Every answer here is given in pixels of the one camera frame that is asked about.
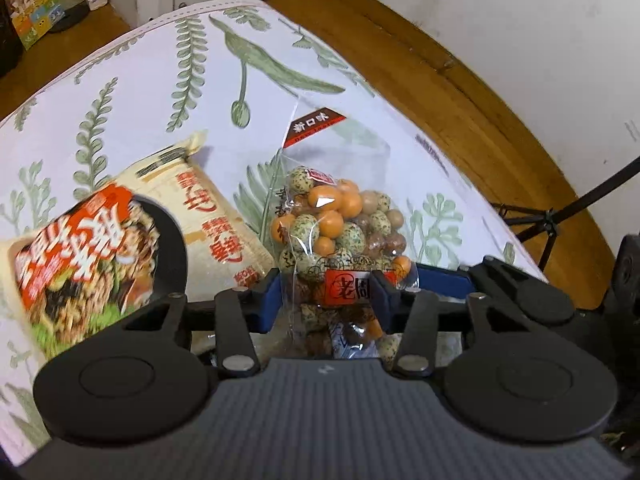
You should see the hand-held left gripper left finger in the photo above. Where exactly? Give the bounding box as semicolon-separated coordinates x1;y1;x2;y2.
102;267;284;379

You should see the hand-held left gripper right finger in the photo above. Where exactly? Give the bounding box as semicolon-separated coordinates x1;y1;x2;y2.
371;255;576;379

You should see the clear bag of coated peanuts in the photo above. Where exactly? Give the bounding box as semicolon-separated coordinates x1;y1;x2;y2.
270;99;420;367

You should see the black tripod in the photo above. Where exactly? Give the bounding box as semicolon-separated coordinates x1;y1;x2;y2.
487;154;640;282

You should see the cream instant noodle pack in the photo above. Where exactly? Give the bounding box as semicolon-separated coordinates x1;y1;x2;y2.
6;129;279;362

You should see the floral bed sheet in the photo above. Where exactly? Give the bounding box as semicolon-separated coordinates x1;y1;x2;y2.
0;0;548;467

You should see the black round stand base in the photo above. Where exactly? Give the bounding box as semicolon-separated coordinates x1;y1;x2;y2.
49;6;92;34

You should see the colourful box on floor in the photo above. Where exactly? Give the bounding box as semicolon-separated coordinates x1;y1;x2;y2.
9;0;69;52

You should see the black hard-shell suitcase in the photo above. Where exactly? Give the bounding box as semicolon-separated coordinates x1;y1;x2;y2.
0;0;24;79

